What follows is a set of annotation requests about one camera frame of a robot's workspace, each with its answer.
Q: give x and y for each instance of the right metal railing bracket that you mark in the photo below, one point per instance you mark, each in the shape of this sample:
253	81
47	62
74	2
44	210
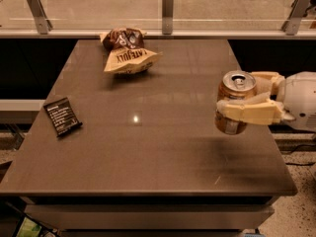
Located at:
292	23

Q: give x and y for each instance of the green item under table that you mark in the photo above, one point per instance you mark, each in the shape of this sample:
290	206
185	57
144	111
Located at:
28	228

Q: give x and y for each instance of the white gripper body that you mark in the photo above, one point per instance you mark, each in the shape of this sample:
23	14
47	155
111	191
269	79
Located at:
301	100

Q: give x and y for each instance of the brown chip bag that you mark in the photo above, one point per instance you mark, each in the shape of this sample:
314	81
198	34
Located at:
127	53

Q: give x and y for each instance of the metal railing bracket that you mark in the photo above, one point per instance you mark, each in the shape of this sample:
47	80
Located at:
43	24
292	23
167	16

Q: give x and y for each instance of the orange soda can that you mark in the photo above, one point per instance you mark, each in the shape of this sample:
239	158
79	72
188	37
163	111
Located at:
235	85

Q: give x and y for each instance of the black snack bar wrapper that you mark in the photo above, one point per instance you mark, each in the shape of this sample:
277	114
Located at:
62	116

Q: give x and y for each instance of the left metal railing bracket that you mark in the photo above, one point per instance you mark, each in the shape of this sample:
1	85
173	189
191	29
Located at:
43	24

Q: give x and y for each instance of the middle metal railing bracket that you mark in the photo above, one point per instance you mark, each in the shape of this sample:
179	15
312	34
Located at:
167	16

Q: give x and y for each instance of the glass railing panel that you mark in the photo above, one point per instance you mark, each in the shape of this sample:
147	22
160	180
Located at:
213	15

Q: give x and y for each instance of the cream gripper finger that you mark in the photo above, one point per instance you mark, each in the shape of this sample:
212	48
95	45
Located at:
260	109
267	81

